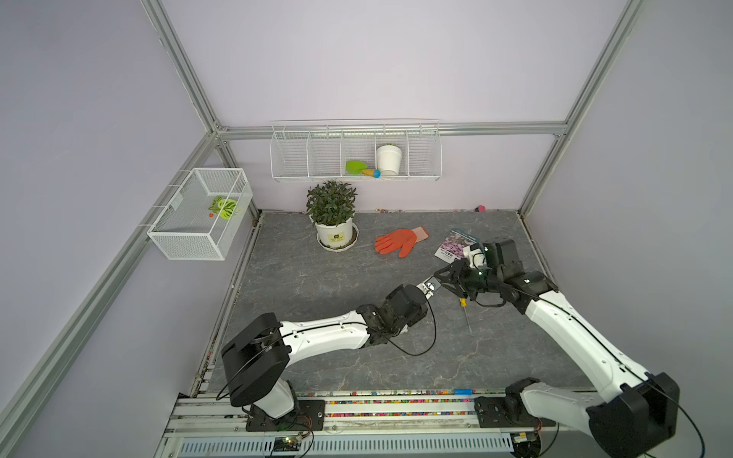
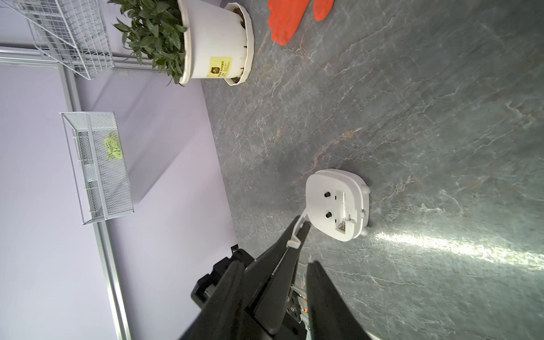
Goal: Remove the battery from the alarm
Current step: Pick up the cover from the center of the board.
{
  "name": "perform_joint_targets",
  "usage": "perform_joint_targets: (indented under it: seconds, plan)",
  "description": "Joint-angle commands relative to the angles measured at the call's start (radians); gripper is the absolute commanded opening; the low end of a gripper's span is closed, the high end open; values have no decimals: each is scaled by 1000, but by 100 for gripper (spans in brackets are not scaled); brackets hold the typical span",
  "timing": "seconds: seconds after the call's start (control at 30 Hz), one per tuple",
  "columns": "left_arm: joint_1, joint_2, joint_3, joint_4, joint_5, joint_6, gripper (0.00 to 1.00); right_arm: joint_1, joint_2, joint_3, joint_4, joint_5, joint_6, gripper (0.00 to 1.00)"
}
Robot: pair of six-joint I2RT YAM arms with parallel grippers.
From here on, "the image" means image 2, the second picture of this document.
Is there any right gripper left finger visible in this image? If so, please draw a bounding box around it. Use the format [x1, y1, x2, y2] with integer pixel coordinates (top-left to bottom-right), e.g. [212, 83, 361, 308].
[181, 215, 310, 339]

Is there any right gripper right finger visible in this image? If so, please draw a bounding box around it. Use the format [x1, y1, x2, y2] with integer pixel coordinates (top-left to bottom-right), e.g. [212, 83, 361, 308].
[306, 262, 371, 340]

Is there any white alarm device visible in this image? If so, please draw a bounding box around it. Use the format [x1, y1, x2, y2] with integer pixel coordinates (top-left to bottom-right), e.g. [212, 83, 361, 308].
[305, 169, 371, 242]

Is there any green leaf toy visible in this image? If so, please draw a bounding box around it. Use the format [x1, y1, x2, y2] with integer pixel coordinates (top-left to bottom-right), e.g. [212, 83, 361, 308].
[104, 131, 123, 160]

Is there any potted green plant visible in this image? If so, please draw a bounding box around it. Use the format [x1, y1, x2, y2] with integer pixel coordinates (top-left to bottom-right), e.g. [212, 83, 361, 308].
[114, 1, 255, 86]

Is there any red orange work glove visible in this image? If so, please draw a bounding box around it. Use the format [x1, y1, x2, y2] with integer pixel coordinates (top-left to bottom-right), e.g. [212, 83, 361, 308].
[268, 0, 334, 46]

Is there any white wire basket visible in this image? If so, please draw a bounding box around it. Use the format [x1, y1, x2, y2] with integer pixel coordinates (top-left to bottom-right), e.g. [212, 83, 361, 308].
[60, 111, 134, 225]

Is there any white wire wall shelf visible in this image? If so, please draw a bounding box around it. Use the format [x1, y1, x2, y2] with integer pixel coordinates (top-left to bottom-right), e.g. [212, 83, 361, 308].
[3, 0, 114, 80]

